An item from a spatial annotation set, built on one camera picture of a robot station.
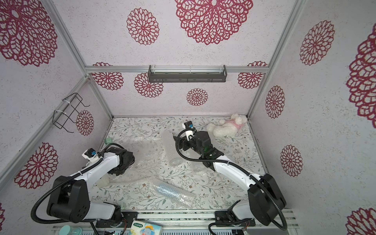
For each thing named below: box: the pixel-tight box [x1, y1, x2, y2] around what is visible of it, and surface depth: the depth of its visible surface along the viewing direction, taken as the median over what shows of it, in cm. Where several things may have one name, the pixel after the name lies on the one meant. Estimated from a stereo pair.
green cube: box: [103, 137, 114, 145], surface depth 105 cm
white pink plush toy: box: [205, 113, 248, 138], surface depth 103 cm
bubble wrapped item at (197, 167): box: [190, 148, 208, 174], surface depth 90 cm
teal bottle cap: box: [58, 224, 83, 235], surface depth 66 cm
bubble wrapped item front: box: [149, 179, 197, 208], surface depth 79 cm
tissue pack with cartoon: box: [129, 220, 164, 235], surface depth 68 cm
